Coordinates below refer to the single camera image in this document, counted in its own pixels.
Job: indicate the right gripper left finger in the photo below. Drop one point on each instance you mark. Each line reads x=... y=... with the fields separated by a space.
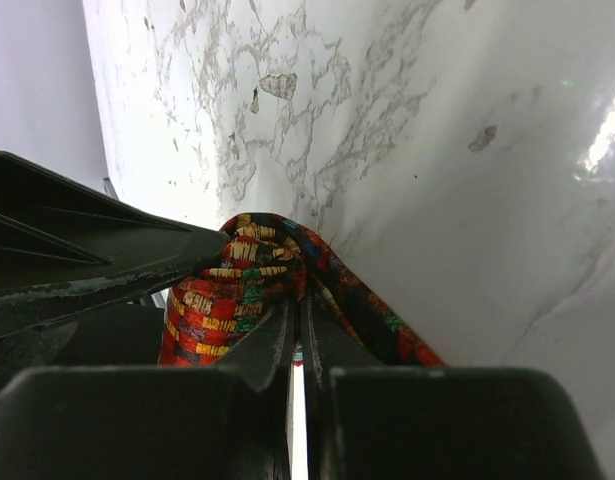
x=225 y=421

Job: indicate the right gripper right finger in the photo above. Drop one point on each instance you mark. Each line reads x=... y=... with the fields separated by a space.
x=367 y=420

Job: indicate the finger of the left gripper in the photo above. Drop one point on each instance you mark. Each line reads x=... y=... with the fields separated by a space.
x=66 y=249

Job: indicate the red patterned tie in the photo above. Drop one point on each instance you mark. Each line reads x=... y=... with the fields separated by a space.
x=267 y=259

